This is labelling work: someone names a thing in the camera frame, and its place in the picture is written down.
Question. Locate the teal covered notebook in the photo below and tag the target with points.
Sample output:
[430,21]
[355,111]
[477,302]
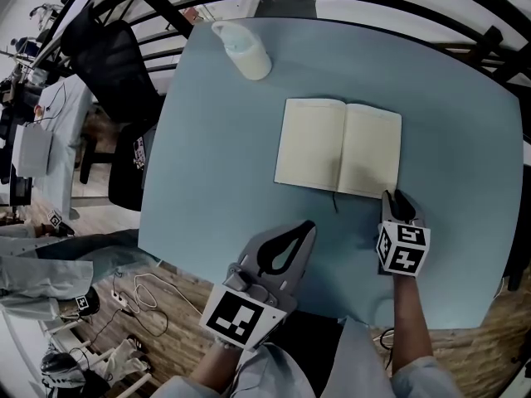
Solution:
[311,147]

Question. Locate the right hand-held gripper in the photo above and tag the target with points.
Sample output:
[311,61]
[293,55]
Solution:
[404,249]

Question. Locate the white power strip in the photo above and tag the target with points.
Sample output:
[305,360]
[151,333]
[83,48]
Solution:
[120,299]

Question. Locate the person's right forearm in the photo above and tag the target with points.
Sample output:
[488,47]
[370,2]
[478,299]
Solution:
[410,326]

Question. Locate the phone with sticker case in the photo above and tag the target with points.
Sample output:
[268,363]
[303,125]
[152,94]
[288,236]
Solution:
[139,151]

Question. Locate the black box device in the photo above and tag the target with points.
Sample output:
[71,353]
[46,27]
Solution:
[18,191]

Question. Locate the person's left forearm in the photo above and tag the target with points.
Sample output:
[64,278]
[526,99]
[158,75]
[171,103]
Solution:
[215,367]

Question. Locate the white paper bag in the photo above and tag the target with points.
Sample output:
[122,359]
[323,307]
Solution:
[31,151]

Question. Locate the black mesh office chair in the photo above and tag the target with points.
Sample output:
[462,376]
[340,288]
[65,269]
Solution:
[108,64]

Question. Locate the cloth-covered table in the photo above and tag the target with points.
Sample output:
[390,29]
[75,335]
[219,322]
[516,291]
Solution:
[70,110]

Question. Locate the white water bottle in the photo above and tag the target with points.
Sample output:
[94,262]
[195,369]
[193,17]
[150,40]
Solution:
[253,56]

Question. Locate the black metal railing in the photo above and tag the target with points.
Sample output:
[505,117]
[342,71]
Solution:
[170,6]

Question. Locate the person's light grey shirt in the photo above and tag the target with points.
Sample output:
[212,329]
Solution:
[357,367]

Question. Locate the light blue table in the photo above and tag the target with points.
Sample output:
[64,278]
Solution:
[215,181]

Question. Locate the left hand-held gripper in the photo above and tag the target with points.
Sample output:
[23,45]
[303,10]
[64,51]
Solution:
[234,315]

